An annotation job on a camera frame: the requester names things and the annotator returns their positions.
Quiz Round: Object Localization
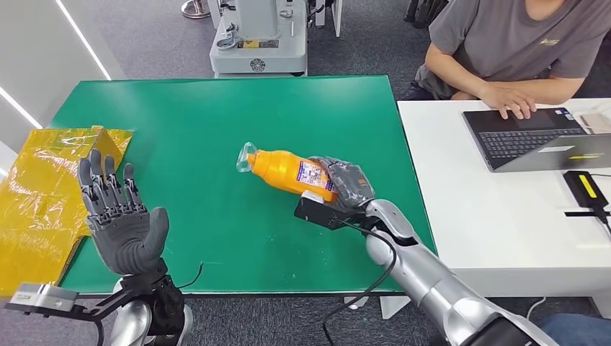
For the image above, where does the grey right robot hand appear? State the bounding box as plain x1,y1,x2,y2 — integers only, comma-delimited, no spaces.
309,156,377,213

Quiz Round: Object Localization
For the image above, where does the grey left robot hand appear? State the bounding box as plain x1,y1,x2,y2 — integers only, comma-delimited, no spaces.
77,148,170,277

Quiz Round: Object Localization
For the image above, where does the orange bottle with clear cap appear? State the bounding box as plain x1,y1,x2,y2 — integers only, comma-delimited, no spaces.
236,141,339,204

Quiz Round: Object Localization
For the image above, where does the yellow film wrapped cardboard box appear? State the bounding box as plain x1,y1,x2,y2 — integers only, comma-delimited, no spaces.
0,125,133,298

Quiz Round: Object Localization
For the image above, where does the white panel leg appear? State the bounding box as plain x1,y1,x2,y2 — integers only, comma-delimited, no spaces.
331,0,344,37

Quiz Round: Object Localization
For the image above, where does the black and grey laptop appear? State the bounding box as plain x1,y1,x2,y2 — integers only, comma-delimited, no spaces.
462,107,611,174

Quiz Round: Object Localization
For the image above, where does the person's right hand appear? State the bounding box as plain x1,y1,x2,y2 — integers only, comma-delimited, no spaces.
479,81,538,120

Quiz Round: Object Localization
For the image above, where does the black chair base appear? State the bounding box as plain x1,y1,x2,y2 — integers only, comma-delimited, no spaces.
403,0,450,30

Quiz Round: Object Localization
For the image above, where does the person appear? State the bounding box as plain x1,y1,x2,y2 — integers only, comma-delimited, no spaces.
398,0,611,120

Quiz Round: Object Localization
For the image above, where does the chrome stanchion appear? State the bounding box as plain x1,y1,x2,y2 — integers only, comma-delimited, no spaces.
180,0,212,20

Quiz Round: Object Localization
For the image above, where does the black power adapter yellow label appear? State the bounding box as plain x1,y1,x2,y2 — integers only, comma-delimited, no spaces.
563,170,610,211

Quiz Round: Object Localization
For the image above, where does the beige flat pouch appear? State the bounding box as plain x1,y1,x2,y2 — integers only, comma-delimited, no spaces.
579,112,611,135

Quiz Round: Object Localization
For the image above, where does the person's leg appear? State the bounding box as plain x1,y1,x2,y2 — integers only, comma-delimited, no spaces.
539,312,611,346

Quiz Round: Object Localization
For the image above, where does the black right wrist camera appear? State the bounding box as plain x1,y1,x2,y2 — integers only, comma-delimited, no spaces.
293,190,366,231

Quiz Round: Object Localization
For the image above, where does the thin black wire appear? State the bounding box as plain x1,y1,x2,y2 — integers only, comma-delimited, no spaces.
177,261,205,290

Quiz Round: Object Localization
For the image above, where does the black right camera cable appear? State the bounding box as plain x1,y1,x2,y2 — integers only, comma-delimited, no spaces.
321,220,399,346

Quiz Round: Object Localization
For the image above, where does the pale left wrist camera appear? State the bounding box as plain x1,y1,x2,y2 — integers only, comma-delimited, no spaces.
4,283,80,314

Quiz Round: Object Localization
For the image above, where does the white cable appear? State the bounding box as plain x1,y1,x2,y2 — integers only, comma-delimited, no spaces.
526,296,547,320

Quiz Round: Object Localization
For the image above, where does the black adapter cable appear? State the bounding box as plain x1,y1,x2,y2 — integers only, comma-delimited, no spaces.
564,205,611,235

